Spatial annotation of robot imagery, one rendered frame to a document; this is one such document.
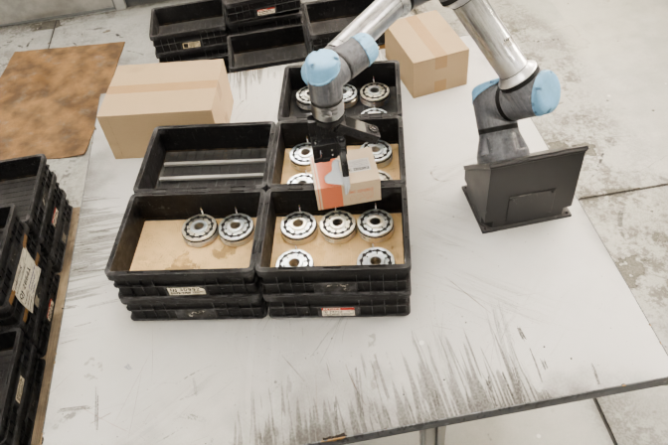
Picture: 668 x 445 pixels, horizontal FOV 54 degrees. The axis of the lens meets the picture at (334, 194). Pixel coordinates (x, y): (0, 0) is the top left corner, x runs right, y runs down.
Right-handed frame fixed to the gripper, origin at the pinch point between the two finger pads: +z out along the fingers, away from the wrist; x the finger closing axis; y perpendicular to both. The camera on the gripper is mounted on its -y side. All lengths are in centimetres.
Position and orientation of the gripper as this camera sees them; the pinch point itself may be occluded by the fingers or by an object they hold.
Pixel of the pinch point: (344, 174)
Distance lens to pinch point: 163.4
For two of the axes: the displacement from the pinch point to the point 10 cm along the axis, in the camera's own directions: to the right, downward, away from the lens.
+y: -9.8, 1.7, -0.4
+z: 0.9, 6.9, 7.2
